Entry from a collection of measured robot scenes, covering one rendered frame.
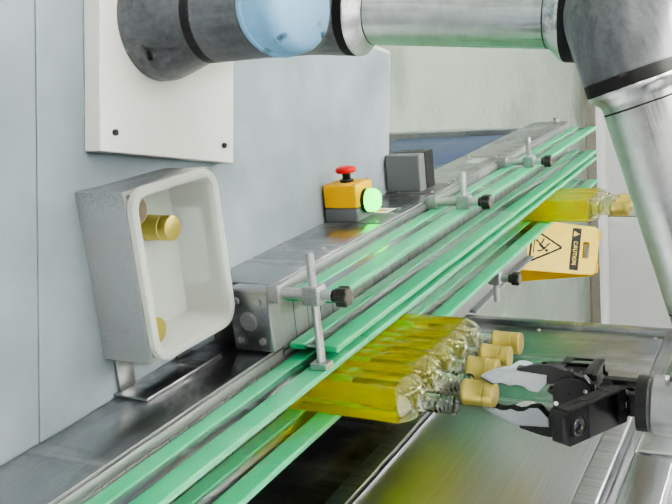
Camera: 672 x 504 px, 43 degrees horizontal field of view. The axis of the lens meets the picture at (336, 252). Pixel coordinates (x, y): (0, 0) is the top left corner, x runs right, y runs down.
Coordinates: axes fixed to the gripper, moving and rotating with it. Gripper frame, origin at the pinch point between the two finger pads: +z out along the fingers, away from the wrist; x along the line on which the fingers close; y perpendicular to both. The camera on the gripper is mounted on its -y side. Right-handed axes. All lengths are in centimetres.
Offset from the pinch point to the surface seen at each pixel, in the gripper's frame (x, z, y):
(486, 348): 1.4, 4.6, 13.4
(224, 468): -4.1, 28.4, -22.5
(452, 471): -13.0, 6.6, 1.2
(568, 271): -72, 64, 332
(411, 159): 24, 35, 61
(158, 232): 25.7, 37.8, -17.9
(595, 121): -18, 98, 593
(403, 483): -13.1, 12.0, -4.0
